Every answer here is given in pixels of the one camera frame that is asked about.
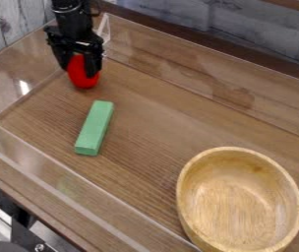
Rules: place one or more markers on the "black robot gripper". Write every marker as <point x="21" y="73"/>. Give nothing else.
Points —
<point x="73" y="36"/>

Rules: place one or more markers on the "red plush strawberry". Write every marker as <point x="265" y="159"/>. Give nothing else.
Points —
<point x="78" y="75"/>

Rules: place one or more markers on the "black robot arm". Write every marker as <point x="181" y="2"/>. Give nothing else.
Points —
<point x="71" y="5"/>

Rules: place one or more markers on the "green rectangular block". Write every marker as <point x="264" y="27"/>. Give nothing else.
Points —
<point x="95" y="127"/>

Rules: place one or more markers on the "round wooden bowl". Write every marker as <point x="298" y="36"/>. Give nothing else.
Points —
<point x="239" y="202"/>

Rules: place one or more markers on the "clear acrylic enclosure walls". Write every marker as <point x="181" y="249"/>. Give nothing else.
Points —
<point x="184" y="99"/>

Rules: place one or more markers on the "black metal table bracket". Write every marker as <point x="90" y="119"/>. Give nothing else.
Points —
<point x="25" y="238"/>

